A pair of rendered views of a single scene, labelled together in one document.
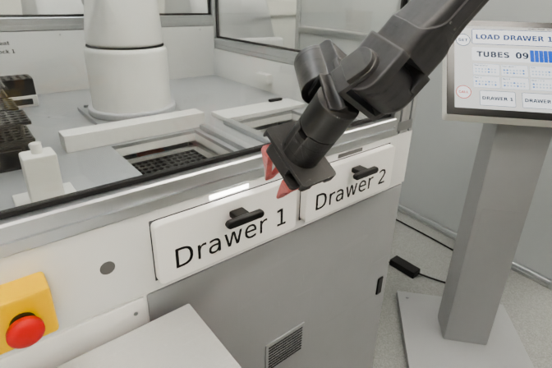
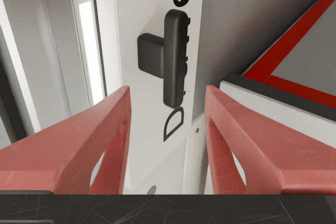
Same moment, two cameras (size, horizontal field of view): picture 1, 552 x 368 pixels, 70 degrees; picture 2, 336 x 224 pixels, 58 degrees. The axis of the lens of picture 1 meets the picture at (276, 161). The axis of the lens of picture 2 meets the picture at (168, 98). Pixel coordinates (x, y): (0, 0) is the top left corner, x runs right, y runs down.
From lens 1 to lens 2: 0.60 m
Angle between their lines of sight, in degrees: 76
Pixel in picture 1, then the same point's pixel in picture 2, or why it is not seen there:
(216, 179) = (62, 103)
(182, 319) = not seen: hidden behind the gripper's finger
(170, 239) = (150, 158)
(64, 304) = not seen: hidden behind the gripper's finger
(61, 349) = (192, 179)
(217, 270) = (201, 31)
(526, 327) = not seen: outside the picture
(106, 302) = (177, 168)
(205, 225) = (147, 109)
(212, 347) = (303, 126)
